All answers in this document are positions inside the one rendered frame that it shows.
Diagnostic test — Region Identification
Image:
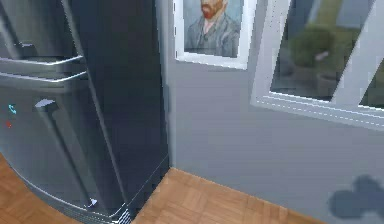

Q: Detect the dark steel refrigerator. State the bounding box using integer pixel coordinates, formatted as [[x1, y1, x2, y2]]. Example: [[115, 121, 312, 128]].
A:
[[0, 0, 172, 224]]

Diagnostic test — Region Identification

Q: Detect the white framed portrait painting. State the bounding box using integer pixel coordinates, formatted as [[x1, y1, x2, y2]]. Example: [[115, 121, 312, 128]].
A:
[[173, 0, 258, 71]]

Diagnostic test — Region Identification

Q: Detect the white framed window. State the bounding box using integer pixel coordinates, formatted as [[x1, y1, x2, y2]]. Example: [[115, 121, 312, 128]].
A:
[[249, 0, 384, 132]]

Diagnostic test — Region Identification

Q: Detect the steel refrigerator handle bar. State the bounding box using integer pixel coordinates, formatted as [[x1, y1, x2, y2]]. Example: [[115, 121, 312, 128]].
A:
[[34, 98, 99, 209]]

